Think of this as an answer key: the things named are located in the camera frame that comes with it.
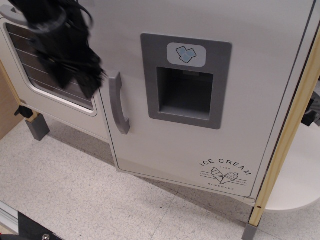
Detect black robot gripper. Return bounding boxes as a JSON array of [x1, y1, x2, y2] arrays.
[[30, 22, 103, 99]]

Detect grey fridge door handle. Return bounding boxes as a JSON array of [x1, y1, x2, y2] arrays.
[[108, 71, 130, 135]]

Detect white toy fridge door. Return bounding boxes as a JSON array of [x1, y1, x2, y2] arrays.
[[83, 0, 320, 202]]

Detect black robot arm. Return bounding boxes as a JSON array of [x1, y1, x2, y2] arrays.
[[11, 0, 105, 99]]

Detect white oven door with window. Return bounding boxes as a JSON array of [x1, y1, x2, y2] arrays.
[[0, 17, 109, 142]]

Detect black clamp knob left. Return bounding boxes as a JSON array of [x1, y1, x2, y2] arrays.
[[14, 105, 33, 119]]

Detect grey left foot cap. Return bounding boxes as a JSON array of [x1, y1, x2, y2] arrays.
[[25, 114, 50, 141]]

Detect grey foot cap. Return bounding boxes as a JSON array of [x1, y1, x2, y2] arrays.
[[241, 223, 258, 240], [25, 114, 50, 141]]

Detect plywood side panel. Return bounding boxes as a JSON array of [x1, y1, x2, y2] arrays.
[[0, 71, 22, 139]]

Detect grey ice dispenser panel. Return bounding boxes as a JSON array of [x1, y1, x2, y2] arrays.
[[140, 33, 232, 130]]

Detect white toy kitchen cabinet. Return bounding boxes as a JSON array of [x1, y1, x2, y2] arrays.
[[0, 0, 320, 204]]

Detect grey right foot cap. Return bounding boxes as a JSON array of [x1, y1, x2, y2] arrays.
[[241, 223, 258, 240]]

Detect black clamp right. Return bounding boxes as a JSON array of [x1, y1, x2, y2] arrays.
[[301, 92, 320, 127]]

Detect white round table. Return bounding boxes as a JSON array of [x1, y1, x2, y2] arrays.
[[265, 123, 320, 213]]

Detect light wooden left post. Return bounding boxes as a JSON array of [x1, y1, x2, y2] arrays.
[[0, 62, 40, 123]]

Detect light wooden post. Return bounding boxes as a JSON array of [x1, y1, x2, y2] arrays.
[[248, 32, 320, 227], [0, 62, 40, 123]]

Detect grey oven door handle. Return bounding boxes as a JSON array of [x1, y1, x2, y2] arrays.
[[0, 5, 28, 26]]

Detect aluminium rail bottom left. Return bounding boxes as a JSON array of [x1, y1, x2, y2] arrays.
[[0, 201, 19, 234]]

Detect black base plate with screw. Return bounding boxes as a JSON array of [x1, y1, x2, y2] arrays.
[[0, 211, 63, 240]]

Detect light wooden right post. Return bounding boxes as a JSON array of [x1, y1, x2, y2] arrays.
[[248, 32, 320, 227]]

